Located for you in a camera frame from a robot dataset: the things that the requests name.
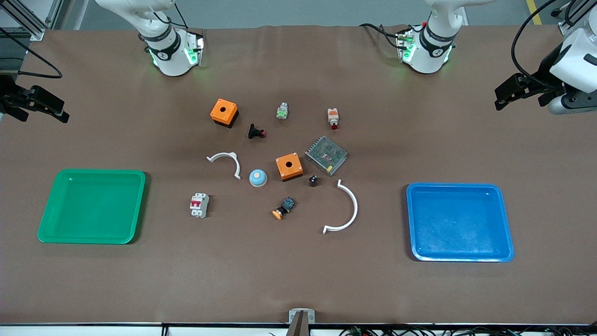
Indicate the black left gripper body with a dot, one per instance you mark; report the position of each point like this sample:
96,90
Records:
546,70

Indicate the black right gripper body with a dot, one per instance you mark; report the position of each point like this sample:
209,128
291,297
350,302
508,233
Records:
8,97

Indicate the white red circuit breaker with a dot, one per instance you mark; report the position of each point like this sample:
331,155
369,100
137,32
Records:
199,205

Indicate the black cylindrical capacitor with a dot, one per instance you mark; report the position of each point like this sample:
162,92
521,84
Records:
313,181

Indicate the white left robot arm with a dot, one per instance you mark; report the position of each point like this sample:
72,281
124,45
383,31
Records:
431,46

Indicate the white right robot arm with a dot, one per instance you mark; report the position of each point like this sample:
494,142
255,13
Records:
168,51

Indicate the black equipment box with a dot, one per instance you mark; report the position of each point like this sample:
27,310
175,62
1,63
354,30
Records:
11,56

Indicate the green plastic tray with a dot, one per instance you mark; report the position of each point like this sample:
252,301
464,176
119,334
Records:
93,205

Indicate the blue plastic tray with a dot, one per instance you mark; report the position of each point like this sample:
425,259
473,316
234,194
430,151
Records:
459,219

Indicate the metal mesh power supply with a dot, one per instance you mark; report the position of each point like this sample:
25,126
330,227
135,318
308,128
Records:
326,155

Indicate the black red push button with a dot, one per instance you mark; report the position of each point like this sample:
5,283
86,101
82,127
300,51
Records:
254,131

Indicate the light blue dome button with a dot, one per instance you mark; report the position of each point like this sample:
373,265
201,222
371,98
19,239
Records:
258,178

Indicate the yellow button with blue block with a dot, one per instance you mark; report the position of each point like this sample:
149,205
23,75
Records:
284,206

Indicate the aluminium frame profile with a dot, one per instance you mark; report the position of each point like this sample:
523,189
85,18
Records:
566,25
28,23

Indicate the orange button enclosure box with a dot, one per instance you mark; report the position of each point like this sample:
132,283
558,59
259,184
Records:
223,111
289,164

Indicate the small white curved bracket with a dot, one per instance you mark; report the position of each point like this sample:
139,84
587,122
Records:
228,155

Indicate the white red switch module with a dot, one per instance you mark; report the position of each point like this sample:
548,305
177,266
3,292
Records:
332,116

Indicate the large white curved bracket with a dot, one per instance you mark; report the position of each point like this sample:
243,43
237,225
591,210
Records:
355,205

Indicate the green white switch module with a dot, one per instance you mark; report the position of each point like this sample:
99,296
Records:
282,112

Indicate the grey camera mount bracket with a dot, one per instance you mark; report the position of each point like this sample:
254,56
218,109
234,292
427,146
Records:
301,322

